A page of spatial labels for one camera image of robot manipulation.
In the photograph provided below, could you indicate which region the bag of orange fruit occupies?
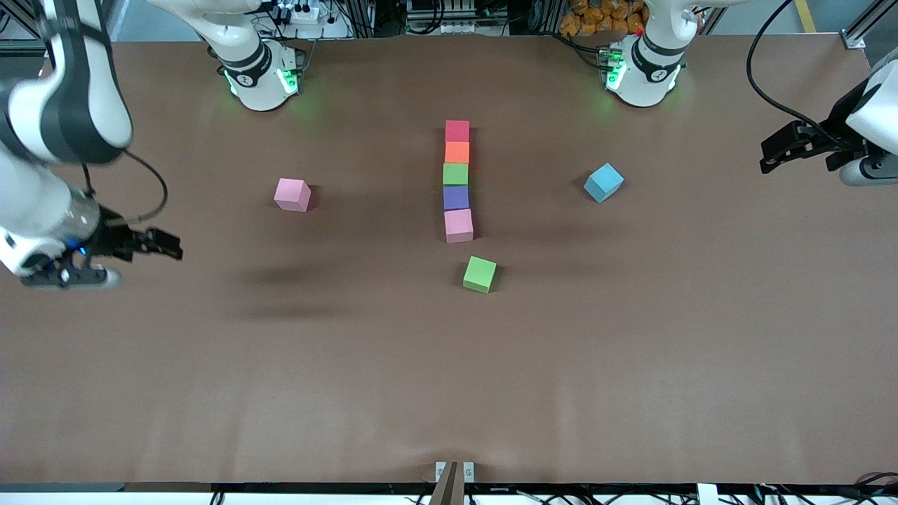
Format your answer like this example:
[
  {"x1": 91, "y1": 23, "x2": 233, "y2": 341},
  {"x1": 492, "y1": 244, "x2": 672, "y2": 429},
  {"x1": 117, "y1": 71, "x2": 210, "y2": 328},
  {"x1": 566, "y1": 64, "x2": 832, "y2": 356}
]
[{"x1": 559, "y1": 0, "x2": 650, "y2": 37}]

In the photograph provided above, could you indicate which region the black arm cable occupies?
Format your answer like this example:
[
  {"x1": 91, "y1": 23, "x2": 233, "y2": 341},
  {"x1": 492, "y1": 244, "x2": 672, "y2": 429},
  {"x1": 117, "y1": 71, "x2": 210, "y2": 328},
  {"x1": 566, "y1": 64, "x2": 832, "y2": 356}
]
[
  {"x1": 81, "y1": 149, "x2": 169, "y2": 227},
  {"x1": 745, "y1": 0, "x2": 832, "y2": 134}
]

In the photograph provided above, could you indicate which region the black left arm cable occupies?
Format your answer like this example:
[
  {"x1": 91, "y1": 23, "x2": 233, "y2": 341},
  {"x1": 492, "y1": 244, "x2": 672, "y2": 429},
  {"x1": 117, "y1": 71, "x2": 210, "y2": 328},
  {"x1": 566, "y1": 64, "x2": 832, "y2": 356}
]
[{"x1": 745, "y1": 0, "x2": 832, "y2": 134}]

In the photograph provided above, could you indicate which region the white power strip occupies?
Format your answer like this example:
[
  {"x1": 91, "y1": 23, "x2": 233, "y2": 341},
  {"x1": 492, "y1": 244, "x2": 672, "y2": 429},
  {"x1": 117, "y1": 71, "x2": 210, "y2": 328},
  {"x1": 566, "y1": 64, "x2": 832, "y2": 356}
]
[{"x1": 276, "y1": 2, "x2": 321, "y2": 25}]

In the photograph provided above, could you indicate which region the white terminal strip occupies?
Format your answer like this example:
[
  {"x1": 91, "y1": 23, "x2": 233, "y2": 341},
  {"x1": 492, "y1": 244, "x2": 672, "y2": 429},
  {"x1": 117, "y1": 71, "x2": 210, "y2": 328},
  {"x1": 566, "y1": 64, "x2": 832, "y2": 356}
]
[{"x1": 407, "y1": 0, "x2": 507, "y2": 36}]

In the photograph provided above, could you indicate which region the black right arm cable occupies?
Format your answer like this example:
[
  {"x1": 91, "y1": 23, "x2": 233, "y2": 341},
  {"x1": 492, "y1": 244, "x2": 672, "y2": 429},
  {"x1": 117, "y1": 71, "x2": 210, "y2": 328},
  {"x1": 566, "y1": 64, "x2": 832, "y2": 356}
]
[{"x1": 81, "y1": 149, "x2": 169, "y2": 227}]

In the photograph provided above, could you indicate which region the aluminium frame corner post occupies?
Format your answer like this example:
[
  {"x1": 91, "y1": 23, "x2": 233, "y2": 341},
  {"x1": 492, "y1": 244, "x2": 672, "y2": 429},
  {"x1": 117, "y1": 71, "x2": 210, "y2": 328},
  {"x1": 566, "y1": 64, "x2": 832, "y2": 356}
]
[
  {"x1": 0, "y1": 0, "x2": 44, "y2": 50},
  {"x1": 842, "y1": 0, "x2": 898, "y2": 50}
]

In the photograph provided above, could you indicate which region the aluminium profile post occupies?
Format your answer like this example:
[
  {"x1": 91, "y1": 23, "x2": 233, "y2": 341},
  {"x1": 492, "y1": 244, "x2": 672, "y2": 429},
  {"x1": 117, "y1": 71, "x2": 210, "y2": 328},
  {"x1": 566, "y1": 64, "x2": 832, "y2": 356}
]
[{"x1": 349, "y1": 0, "x2": 376, "y2": 37}]

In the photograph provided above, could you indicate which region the blue foam block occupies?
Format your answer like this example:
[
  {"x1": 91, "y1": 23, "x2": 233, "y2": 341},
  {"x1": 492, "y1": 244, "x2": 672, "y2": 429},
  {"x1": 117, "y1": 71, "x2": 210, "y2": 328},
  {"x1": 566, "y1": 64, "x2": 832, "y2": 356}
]
[{"x1": 584, "y1": 163, "x2": 624, "y2": 204}]

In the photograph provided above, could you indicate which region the black cable bundle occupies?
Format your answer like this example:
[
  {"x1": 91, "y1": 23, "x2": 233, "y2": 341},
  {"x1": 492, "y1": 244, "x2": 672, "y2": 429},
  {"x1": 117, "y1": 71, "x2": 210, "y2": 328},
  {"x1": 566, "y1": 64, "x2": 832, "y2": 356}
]
[{"x1": 754, "y1": 471, "x2": 898, "y2": 505}]

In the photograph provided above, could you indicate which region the pink foam block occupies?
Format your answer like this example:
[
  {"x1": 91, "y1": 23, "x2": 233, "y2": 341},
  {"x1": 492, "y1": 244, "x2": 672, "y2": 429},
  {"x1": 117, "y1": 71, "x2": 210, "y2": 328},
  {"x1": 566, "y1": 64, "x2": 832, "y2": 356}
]
[
  {"x1": 274, "y1": 177, "x2": 312, "y2": 213},
  {"x1": 444, "y1": 209, "x2": 474, "y2": 244}
]

